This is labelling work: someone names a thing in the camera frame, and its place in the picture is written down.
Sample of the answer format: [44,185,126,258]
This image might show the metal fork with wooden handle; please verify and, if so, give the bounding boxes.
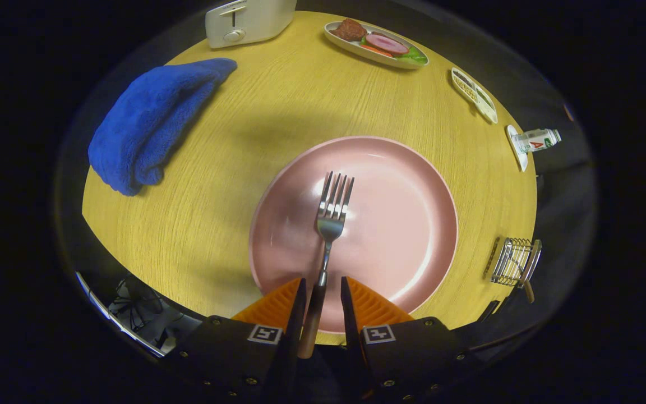
[297,171,356,360]

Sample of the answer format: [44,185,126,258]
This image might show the pink toy ham slice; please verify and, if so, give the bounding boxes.
[364,33,410,56]

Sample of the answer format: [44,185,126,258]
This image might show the white divided bean tray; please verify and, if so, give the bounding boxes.
[450,67,499,125]

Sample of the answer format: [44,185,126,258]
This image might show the white oval food plate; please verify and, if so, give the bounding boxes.
[324,18,430,70]

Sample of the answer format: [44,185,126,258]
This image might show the silver metal bar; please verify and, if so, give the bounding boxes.
[75,272,166,359]

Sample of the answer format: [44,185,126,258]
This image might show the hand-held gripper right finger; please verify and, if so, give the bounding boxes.
[340,276,484,402]

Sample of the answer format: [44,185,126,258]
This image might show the blue towel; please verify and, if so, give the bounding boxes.
[87,57,238,197]

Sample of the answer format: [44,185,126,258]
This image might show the black table clamp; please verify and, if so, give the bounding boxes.
[477,300,501,324]

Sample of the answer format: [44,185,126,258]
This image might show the white toaster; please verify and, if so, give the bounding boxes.
[205,0,298,49]

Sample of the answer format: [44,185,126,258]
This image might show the pink round plate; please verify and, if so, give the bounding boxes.
[248,135,459,334]

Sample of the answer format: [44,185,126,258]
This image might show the white square coaster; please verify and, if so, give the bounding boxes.
[506,125,529,172]

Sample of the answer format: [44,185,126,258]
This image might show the tangled black cables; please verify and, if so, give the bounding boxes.
[108,275,203,351]

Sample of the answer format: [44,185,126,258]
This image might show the brown toy meat piece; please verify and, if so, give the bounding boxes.
[330,18,368,42]

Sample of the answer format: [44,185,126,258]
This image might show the metal wire cutlery rack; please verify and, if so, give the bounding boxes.
[490,237,543,290]

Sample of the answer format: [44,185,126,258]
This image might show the white plastic bottle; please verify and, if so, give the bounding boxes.
[511,128,562,154]

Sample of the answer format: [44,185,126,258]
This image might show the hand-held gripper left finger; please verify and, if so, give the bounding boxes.
[169,278,308,402]

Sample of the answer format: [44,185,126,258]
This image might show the green toy lettuce leaf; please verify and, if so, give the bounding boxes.
[396,46,429,64]

